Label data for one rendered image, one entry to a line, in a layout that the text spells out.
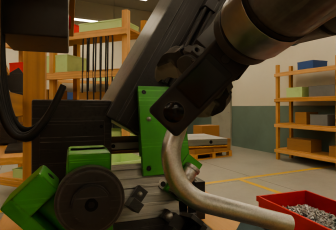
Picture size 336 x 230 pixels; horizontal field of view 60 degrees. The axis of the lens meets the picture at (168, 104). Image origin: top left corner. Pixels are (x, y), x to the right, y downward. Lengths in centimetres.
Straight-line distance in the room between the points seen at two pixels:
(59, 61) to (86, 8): 639
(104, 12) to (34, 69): 892
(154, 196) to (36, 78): 91
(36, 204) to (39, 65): 111
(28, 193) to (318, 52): 719
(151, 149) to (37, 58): 90
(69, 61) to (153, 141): 324
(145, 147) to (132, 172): 6
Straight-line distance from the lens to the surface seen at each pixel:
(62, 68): 386
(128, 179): 67
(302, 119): 687
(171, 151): 44
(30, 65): 144
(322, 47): 735
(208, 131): 745
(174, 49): 39
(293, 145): 706
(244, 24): 27
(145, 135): 67
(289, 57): 787
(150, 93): 70
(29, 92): 143
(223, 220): 90
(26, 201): 37
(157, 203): 68
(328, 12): 25
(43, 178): 36
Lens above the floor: 122
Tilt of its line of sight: 1 degrees up
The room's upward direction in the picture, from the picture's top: straight up
